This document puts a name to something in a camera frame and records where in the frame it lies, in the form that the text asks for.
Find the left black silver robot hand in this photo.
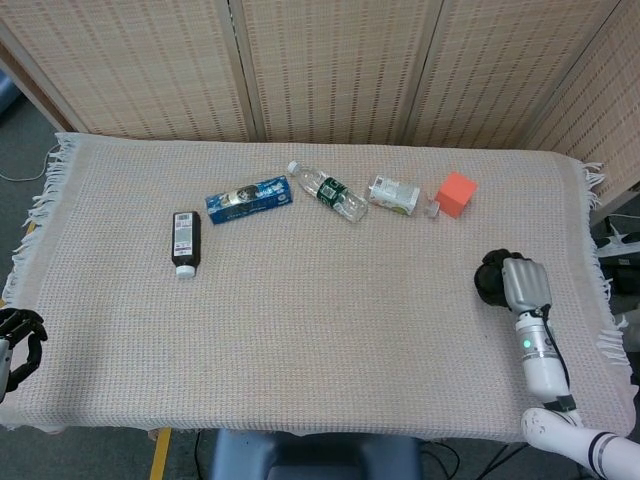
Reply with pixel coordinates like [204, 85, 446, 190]
[0, 307, 49, 402]

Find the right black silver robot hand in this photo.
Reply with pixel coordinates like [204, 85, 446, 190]
[479, 248, 554, 315]

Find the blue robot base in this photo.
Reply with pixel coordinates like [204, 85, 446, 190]
[208, 428, 424, 480]

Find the black white equipment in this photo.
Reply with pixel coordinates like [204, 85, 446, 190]
[592, 214, 640, 307]

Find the orange cube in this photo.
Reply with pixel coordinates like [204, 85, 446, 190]
[433, 171, 478, 220]

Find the yellow floor tape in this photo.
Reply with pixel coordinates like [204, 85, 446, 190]
[148, 428, 172, 480]

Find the bamboo folding screen panel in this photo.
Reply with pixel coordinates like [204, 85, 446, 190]
[227, 0, 444, 146]
[404, 0, 626, 151]
[524, 0, 640, 207]
[0, 0, 251, 144]

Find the dark brown bottle white cap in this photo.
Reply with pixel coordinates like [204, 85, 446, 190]
[171, 210, 202, 280]

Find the clear water bottle green label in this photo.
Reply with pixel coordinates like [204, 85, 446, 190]
[286, 160, 370, 224]

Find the beige woven fringed tablecloth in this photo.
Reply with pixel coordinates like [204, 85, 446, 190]
[0, 131, 632, 446]

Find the blue toothpaste box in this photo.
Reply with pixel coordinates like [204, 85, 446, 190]
[203, 174, 295, 226]

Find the white floor cable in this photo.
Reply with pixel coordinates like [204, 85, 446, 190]
[0, 147, 60, 183]

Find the black floor cable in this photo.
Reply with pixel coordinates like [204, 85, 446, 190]
[419, 438, 521, 480]

